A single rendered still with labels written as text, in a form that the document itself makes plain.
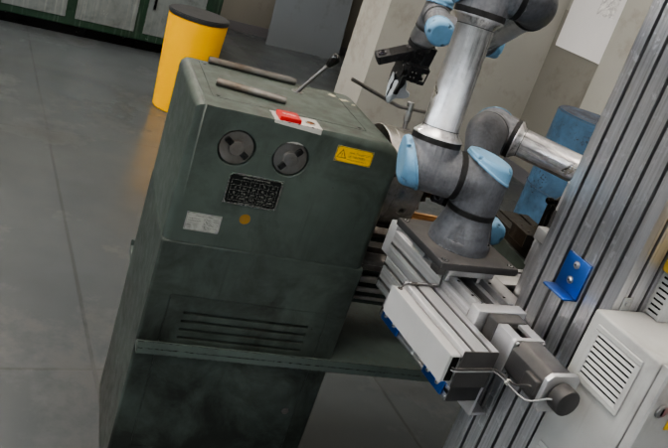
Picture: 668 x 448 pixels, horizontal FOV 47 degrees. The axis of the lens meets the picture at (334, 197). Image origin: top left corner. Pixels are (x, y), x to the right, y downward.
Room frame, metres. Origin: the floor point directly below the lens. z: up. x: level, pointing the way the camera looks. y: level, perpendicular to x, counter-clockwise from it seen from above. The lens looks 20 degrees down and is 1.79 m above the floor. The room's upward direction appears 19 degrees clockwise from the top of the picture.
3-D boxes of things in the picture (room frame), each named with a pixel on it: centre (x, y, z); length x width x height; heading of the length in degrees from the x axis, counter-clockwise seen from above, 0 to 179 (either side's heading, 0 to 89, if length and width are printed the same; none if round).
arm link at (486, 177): (1.72, -0.31, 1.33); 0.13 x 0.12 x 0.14; 99
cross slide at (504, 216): (2.56, -0.72, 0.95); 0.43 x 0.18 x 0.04; 22
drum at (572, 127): (5.89, -1.72, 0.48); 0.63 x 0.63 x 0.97
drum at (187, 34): (5.76, 1.41, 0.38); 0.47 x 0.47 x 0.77
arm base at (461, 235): (1.72, -0.32, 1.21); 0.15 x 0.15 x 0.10
